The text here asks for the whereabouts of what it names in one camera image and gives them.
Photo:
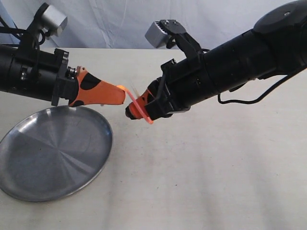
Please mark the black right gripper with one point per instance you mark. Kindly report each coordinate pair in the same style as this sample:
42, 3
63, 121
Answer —
181, 85

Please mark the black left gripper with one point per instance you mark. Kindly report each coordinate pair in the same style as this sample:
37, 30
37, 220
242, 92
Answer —
55, 79

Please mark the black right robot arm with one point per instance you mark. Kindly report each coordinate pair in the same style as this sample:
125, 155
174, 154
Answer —
276, 45

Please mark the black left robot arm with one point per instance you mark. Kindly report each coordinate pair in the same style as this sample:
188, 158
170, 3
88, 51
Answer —
14, 63

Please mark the white backdrop cloth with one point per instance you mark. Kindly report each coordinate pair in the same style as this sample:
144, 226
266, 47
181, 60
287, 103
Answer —
123, 23

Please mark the round steel plate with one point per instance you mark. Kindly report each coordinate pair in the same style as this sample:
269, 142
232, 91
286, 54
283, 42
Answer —
54, 153

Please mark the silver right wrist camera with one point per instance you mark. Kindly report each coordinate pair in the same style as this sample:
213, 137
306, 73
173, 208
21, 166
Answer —
160, 32

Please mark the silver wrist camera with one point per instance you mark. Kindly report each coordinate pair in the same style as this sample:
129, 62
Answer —
54, 20
160, 32

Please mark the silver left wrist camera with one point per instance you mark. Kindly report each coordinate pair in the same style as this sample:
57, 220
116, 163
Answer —
54, 20

